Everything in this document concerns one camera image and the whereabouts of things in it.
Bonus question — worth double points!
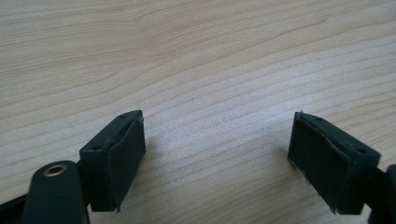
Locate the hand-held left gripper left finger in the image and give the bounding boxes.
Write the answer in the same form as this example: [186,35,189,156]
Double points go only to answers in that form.
[78,109,147,213]

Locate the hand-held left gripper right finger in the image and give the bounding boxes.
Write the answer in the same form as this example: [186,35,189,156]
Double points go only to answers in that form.
[287,111,382,216]

